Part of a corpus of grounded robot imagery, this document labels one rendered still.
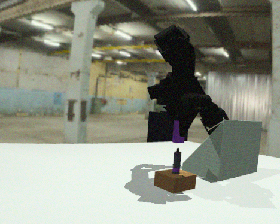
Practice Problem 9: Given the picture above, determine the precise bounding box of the brown wooden block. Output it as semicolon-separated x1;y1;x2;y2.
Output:
154;169;197;193

